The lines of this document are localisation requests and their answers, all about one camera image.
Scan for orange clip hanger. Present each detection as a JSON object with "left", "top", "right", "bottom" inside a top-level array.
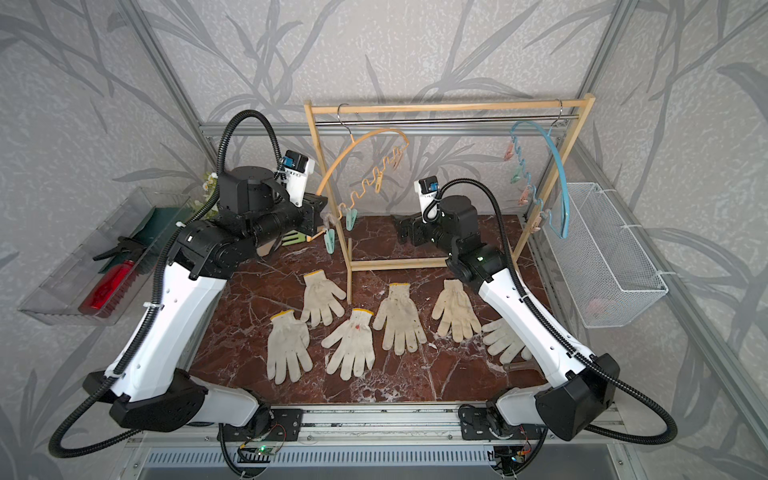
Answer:
[{"left": 305, "top": 103, "right": 412, "bottom": 252}]

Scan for white glove red spot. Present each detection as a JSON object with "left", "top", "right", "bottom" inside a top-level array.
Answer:
[{"left": 321, "top": 308, "right": 375, "bottom": 381}]

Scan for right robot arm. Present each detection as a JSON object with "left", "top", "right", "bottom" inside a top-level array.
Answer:
[{"left": 397, "top": 176, "right": 678, "bottom": 445}]

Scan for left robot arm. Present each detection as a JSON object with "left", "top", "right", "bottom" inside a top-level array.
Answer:
[{"left": 48, "top": 109, "right": 328, "bottom": 458}]

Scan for teal clothespin clip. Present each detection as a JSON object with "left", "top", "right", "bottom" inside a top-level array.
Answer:
[{"left": 323, "top": 228, "right": 336, "bottom": 255}]

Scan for blue clip hanger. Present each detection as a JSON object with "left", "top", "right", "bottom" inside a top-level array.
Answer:
[{"left": 502, "top": 98, "right": 572, "bottom": 240}]

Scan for green garden fork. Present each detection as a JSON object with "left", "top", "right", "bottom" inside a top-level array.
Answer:
[{"left": 281, "top": 230, "right": 308, "bottom": 247}]

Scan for potted white flower plant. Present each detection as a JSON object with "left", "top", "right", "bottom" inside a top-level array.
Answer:
[{"left": 200, "top": 172, "right": 218, "bottom": 206}]

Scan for wooden clothes rack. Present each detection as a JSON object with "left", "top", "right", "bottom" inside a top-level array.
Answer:
[{"left": 304, "top": 93, "right": 596, "bottom": 301}]

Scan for green trowel scoop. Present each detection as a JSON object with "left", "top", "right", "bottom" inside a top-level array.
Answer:
[{"left": 93, "top": 207, "right": 191, "bottom": 274}]

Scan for red spray bottle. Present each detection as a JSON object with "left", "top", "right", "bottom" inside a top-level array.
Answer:
[{"left": 78, "top": 236, "right": 146, "bottom": 318}]

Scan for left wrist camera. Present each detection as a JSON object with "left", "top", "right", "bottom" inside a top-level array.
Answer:
[{"left": 278, "top": 150, "right": 316, "bottom": 207}]

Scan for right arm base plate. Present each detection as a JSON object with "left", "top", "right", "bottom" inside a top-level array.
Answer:
[{"left": 457, "top": 404, "right": 542, "bottom": 441}]

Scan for white wire basket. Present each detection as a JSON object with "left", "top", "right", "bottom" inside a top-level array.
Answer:
[{"left": 544, "top": 182, "right": 668, "bottom": 329}]

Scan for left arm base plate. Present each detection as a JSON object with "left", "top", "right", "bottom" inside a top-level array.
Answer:
[{"left": 217, "top": 408, "right": 304, "bottom": 442}]

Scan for clear plastic wall bin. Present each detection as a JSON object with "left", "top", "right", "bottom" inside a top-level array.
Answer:
[{"left": 19, "top": 188, "right": 192, "bottom": 326}]

